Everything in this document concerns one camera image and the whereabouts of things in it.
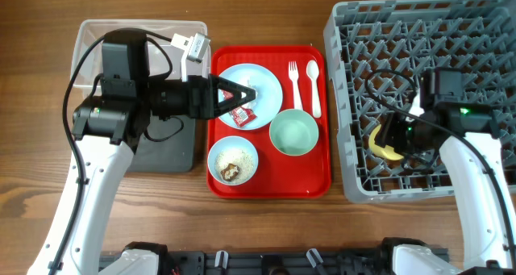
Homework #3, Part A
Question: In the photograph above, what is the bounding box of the white plastic spoon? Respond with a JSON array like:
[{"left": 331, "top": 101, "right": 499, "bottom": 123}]
[{"left": 306, "top": 60, "right": 322, "bottom": 119}]

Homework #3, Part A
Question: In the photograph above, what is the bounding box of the light blue small bowl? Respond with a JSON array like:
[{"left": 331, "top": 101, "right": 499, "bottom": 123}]
[{"left": 207, "top": 135, "right": 259, "bottom": 186}]

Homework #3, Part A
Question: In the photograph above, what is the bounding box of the light blue plate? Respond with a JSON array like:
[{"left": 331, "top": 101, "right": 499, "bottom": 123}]
[{"left": 219, "top": 63, "right": 283, "bottom": 131}]

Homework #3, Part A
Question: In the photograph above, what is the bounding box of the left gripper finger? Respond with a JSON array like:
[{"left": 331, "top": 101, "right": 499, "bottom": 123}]
[
  {"left": 218, "top": 98, "right": 256, "bottom": 117},
  {"left": 210, "top": 74, "right": 256, "bottom": 100}
]

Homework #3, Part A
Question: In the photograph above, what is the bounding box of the right black cable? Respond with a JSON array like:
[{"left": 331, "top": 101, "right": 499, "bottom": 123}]
[{"left": 364, "top": 68, "right": 516, "bottom": 268}]

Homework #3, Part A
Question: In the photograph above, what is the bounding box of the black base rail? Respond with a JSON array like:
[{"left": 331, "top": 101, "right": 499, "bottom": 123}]
[{"left": 169, "top": 248, "right": 389, "bottom": 275}]

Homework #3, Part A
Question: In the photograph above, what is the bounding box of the brown food scrap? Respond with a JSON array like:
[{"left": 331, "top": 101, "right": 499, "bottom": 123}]
[{"left": 220, "top": 163, "right": 240, "bottom": 181}]

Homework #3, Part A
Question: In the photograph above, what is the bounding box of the black plastic tray bin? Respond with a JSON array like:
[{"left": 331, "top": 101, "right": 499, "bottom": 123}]
[{"left": 127, "top": 116, "right": 197, "bottom": 173}]

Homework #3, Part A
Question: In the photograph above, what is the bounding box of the mint green bowl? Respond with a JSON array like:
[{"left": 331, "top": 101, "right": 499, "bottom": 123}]
[{"left": 269, "top": 109, "right": 319, "bottom": 156}]

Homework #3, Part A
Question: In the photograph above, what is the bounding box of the red ketchup packet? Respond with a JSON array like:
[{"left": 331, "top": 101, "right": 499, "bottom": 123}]
[{"left": 219, "top": 102, "right": 257, "bottom": 128}]

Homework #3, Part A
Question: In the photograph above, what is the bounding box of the grey dishwasher rack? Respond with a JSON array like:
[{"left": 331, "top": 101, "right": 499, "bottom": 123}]
[{"left": 323, "top": 0, "right": 515, "bottom": 203}]

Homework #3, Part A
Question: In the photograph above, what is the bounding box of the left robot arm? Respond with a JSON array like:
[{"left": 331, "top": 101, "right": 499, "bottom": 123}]
[{"left": 29, "top": 27, "right": 256, "bottom": 274}]

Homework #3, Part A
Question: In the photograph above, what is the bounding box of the white rice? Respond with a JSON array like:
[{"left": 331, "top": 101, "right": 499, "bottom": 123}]
[{"left": 214, "top": 148, "right": 256, "bottom": 185}]

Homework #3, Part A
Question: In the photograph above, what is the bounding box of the yellow plastic cup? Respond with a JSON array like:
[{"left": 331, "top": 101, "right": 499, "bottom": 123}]
[{"left": 368, "top": 125, "right": 404, "bottom": 161}]

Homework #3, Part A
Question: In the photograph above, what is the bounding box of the clear plastic bin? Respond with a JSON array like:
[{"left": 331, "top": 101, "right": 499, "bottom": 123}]
[{"left": 69, "top": 18, "right": 211, "bottom": 107}]

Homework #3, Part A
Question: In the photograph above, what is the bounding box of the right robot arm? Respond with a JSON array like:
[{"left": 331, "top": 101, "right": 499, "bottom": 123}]
[{"left": 369, "top": 68, "right": 515, "bottom": 274}]

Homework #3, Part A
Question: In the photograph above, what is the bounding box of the white plastic fork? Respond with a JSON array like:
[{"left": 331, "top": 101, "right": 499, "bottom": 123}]
[{"left": 288, "top": 61, "right": 303, "bottom": 110}]

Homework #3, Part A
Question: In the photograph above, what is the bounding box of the black cable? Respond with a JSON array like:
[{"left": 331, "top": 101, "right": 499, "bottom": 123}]
[
  {"left": 48, "top": 27, "right": 185, "bottom": 275},
  {"left": 364, "top": 68, "right": 516, "bottom": 268}
]

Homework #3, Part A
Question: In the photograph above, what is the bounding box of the white napkin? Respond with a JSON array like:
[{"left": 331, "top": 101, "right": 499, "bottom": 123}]
[{"left": 244, "top": 78, "right": 260, "bottom": 109}]

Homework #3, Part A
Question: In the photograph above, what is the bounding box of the left black cable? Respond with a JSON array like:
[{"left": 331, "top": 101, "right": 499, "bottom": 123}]
[{"left": 48, "top": 27, "right": 185, "bottom": 275}]

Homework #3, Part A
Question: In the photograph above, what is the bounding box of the red serving tray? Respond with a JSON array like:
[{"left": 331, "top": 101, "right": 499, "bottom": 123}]
[{"left": 206, "top": 45, "right": 331, "bottom": 199}]

